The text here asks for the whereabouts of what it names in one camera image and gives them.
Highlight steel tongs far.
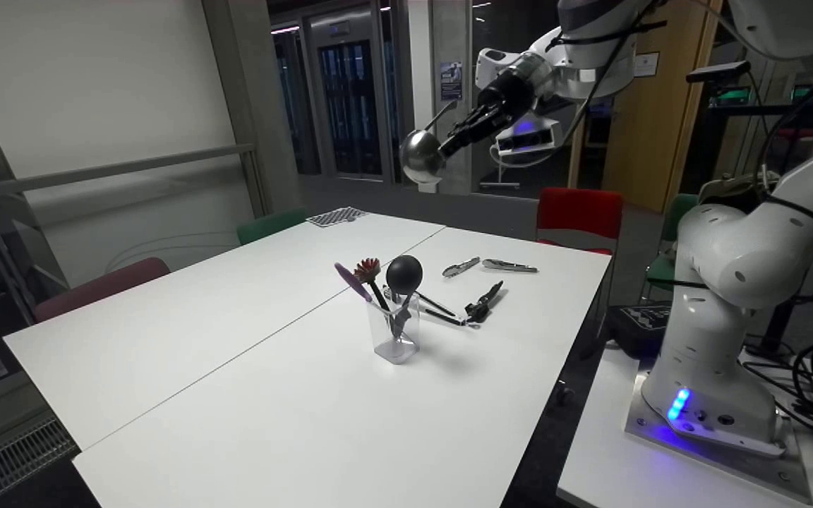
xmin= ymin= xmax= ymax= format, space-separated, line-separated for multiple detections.
xmin=443 ymin=257 xmax=479 ymax=278

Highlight short black tongs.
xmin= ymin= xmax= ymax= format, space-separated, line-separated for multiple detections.
xmin=465 ymin=278 xmax=502 ymax=321

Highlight green chair left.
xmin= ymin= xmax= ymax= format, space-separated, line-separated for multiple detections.
xmin=643 ymin=192 xmax=700 ymax=297

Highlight maroon chair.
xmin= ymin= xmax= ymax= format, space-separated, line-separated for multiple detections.
xmin=536 ymin=185 xmax=625 ymax=253

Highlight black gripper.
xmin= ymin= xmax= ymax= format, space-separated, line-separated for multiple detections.
xmin=441 ymin=74 xmax=533 ymax=151

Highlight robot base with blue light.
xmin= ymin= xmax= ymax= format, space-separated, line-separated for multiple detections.
xmin=625 ymin=369 xmax=813 ymax=504

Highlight black ladle in jar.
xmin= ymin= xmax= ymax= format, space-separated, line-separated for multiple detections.
xmin=388 ymin=253 xmax=424 ymax=321

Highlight green chair far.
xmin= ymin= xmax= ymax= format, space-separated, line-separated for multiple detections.
xmin=238 ymin=209 xmax=304 ymax=245

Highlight red spatula in jar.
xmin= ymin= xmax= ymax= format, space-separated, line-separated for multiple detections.
xmin=333 ymin=261 xmax=388 ymax=311

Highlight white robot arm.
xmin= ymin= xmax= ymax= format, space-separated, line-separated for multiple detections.
xmin=433 ymin=0 xmax=813 ymax=449

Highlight green chair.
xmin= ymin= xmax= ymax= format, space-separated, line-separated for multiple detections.
xmin=643 ymin=192 xmax=700 ymax=297
xmin=238 ymin=209 xmax=304 ymax=245

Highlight dark red chair far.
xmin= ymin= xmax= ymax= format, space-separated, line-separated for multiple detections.
xmin=35 ymin=257 xmax=170 ymax=321

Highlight steel ladle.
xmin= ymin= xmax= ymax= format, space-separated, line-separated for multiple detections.
xmin=399 ymin=105 xmax=453 ymax=182

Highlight black control box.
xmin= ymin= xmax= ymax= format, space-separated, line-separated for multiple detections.
xmin=608 ymin=302 xmax=670 ymax=363

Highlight long black-tipped tongs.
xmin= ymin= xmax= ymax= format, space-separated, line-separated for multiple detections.
xmin=416 ymin=294 xmax=468 ymax=324

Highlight steel tongs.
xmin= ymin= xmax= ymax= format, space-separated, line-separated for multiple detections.
xmin=484 ymin=259 xmax=540 ymax=274
xmin=443 ymin=257 xmax=479 ymax=278

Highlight steel tongs near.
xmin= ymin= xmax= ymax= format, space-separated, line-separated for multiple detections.
xmin=484 ymin=259 xmax=540 ymax=274

